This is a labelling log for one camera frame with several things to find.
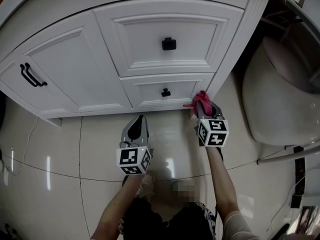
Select white cable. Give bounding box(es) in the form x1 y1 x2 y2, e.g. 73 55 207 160
271 176 307 225
4 116 39 176

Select beige toilet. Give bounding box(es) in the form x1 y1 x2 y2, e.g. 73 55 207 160
241 35 320 146

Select large white drawer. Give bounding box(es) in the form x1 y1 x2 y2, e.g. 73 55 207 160
93 0 245 78

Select black door handle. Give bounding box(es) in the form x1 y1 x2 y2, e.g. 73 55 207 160
19 63 42 87
24 62 48 87

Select white metal tube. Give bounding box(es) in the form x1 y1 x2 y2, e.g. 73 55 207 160
256 140 320 165

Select white cabinet door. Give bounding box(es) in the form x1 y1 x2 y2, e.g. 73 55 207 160
0 51 81 117
14 10 133 114

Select person's black shorts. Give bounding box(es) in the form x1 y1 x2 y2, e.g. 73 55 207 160
118 196 221 240

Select person's left forearm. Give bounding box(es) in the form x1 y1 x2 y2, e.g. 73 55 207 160
89 175 141 240

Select white vanity cabinet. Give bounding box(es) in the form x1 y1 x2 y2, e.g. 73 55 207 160
0 0 273 127

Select person's right forearm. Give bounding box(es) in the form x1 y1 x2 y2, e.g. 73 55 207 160
206 146 253 240

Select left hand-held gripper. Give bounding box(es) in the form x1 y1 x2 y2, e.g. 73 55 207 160
115 115 155 177

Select person's left shoe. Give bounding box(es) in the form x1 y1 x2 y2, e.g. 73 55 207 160
136 173 157 200

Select dark bin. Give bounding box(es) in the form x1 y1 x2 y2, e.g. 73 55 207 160
0 93 7 130

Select white curved table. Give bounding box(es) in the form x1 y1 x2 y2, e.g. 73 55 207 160
271 0 320 95

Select large black drawer knob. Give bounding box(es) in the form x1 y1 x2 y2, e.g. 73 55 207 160
161 36 177 51

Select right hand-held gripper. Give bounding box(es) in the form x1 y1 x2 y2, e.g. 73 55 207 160
194 101 230 148

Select small dark box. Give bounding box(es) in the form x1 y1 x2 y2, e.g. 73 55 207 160
291 193 303 209

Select pink cloth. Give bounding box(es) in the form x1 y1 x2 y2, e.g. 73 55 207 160
182 90 214 116

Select small white drawer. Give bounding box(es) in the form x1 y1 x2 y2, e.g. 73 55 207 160
119 72 216 109

